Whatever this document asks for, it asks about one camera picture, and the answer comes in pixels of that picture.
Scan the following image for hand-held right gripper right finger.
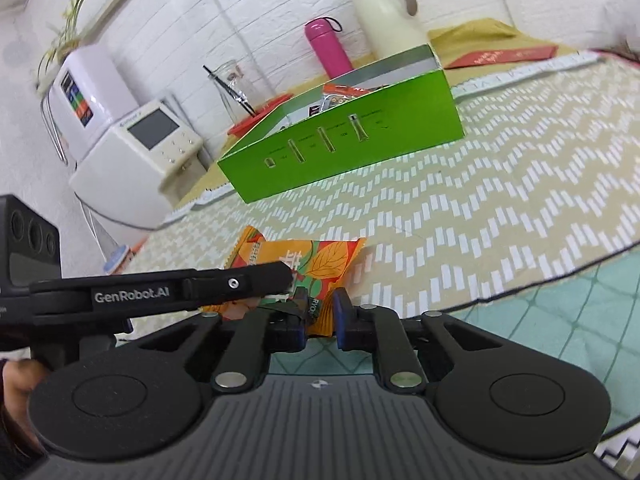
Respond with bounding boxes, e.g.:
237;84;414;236
332;287;506;393

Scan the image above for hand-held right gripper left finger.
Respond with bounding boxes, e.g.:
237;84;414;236
135;287;307;393

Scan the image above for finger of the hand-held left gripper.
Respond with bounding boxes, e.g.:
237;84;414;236
182;261;297;311

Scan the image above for orange leaf-print snack packet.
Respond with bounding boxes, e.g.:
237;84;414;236
200;226;368;337

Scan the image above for green cardboard box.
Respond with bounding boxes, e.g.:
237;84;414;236
217;44;466;204

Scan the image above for person's left hand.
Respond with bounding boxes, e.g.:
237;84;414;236
0;360;52;443

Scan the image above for small lidded cup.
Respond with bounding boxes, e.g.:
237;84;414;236
102;245;133;274

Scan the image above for white appliance with screen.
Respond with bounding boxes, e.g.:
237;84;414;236
68;99;205;231

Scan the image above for red plastic basket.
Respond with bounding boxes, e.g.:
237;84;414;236
227;92;293;136

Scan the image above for glass jar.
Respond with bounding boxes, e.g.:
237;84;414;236
210;59;263;123

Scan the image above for black straw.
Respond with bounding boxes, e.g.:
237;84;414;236
202;65;257;116

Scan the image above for white water purifier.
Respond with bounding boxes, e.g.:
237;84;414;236
50;44;138;133

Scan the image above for pink bottle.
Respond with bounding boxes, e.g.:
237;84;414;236
305;17;355;81

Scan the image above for green potted plant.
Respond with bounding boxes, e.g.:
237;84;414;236
36;0;89;93

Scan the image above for cream thermos jug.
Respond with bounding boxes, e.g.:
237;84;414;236
345;0;430;63

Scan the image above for red envelope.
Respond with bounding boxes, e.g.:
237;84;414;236
444;46;560;70

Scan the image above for yellow cloth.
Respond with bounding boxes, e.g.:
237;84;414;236
427;17;591;61

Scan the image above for white plastic bag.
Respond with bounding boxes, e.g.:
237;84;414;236
597;0;640;63

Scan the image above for grey purifier hoses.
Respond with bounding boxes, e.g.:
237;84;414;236
41;94;69;167

